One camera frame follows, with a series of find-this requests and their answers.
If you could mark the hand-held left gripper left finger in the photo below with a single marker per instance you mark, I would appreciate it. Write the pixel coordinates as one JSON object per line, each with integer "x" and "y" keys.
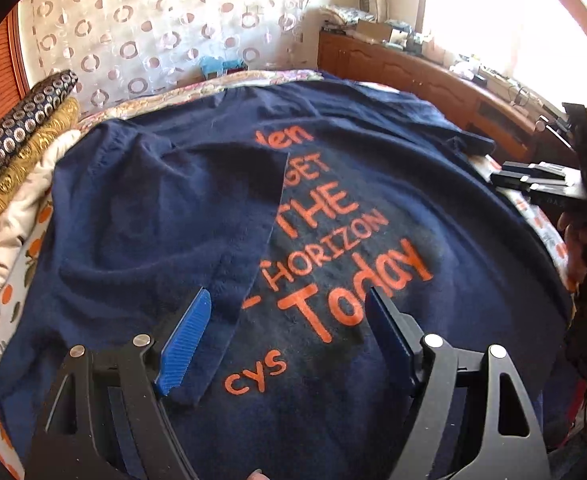
{"x": 184, "y": 342}

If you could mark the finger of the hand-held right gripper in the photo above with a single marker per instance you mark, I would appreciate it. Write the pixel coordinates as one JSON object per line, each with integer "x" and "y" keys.
{"x": 528, "y": 168}
{"x": 513, "y": 182}

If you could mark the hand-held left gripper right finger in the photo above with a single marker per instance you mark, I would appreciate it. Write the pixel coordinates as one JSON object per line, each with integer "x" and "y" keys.
{"x": 387, "y": 330}

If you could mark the navy t-shirt with orange print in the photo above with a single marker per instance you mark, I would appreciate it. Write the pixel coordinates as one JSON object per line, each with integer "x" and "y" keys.
{"x": 173, "y": 210}

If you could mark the person's right hand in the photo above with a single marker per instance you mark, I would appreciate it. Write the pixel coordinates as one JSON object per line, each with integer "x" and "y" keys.
{"x": 572, "y": 242}

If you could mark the wooden sideboard cabinet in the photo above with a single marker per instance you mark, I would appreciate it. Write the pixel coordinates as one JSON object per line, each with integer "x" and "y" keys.
{"x": 423, "y": 80}

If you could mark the bright window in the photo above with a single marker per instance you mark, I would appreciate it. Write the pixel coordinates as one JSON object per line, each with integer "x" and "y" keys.
{"x": 503, "y": 15}

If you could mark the white bedsheet with orange print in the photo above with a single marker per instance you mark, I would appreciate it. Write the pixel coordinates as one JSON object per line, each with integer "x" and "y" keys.
{"x": 3, "y": 330}

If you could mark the red cloth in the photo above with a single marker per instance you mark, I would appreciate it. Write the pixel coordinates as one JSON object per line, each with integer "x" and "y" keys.
{"x": 579, "y": 392}

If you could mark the cream cushion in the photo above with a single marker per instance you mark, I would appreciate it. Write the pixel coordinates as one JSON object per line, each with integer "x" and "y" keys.
{"x": 18, "y": 220}

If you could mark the cardboard box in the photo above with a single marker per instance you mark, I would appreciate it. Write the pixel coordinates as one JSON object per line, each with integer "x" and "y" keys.
{"x": 373, "y": 29}

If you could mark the stack of folded cloths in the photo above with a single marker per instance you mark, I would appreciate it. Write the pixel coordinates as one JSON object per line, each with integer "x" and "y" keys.
{"x": 23, "y": 175}

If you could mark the folded patterned cloth stack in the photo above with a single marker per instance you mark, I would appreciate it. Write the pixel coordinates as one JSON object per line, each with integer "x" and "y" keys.
{"x": 336, "y": 14}

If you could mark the floral fleece blanket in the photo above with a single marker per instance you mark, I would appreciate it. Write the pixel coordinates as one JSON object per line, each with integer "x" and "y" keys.
{"x": 283, "y": 77}

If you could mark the small blue object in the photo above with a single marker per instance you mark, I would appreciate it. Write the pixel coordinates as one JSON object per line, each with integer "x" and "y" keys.
{"x": 218, "y": 67}

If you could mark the sheer curtain with circle pattern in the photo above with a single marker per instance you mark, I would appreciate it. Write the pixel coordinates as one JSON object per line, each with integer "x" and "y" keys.
{"x": 148, "y": 30}

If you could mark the wooden slatted wardrobe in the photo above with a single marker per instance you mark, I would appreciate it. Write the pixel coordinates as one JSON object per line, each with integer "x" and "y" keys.
{"x": 1, "y": 85}

